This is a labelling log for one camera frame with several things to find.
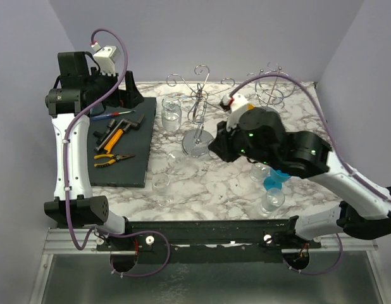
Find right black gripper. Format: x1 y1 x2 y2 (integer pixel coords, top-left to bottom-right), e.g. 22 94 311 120
208 115 275 168

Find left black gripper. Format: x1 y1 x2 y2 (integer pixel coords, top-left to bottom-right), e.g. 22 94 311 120
84 66 144 108

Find clear wine glass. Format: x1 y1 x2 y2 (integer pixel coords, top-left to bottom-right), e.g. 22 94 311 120
152 173 173 205
260 188 285 217
161 96 182 133
250 163 271 182
167 149 219 171

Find chrome swirl wine glass rack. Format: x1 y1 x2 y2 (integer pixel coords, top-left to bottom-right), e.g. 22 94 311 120
166 65 235 157

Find dark grey box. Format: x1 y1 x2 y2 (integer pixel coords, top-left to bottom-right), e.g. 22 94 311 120
87 97 157 188

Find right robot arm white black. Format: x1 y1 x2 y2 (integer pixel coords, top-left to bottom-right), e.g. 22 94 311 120
209 108 391 248

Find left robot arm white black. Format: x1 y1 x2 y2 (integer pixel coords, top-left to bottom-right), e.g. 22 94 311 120
44 46 133 250

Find blue plastic wine glass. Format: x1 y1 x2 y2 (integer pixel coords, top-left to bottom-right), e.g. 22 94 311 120
263 168 291 191

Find small dark socket tool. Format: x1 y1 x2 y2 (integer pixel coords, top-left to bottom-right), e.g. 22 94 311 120
93 118 116 139

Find grey orange hand tool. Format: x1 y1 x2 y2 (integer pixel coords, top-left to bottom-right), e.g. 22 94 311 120
95 115 145 154

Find blue handled screwdriver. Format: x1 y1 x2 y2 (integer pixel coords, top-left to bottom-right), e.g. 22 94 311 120
91 110 135 121

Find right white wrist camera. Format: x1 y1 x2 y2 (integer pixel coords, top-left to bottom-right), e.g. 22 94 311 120
220 93 254 131

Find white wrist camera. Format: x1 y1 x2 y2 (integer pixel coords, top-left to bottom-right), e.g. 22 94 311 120
90 42 121 75
220 93 254 131

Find chrome spiral wire rack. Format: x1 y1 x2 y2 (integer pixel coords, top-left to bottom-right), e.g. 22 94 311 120
247 62 298 109

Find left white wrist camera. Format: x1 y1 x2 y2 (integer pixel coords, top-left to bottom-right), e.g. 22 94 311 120
90 42 121 75

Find yellow handled pliers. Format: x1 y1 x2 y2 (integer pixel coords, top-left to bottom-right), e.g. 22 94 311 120
94 154 135 168

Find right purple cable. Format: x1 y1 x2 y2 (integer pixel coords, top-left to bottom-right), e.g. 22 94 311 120
228 73 391 276

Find aluminium mounting rail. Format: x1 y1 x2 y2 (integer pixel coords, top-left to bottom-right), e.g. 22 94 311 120
43 229 378 255

